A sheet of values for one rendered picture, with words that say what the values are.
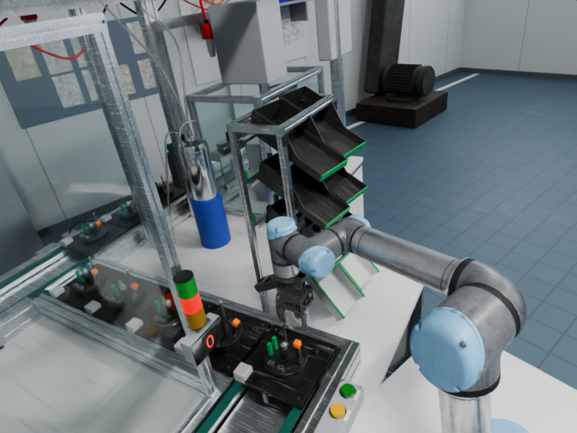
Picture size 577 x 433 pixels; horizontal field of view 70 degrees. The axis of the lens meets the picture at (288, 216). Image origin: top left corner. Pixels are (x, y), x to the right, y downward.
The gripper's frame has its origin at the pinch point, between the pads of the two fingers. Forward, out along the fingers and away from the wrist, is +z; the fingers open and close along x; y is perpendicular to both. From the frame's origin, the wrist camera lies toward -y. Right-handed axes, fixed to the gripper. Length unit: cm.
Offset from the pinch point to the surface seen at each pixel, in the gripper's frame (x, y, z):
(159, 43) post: 80, -109, -68
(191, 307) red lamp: -21.2, -13.3, -20.0
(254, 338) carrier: 3.2, -17.8, 16.5
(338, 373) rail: 2.5, 13.5, 17.5
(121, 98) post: -19, -17, -71
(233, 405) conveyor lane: -18.1, -12.0, 21.9
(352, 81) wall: 552, -207, 63
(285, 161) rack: 18.5, -6.1, -42.7
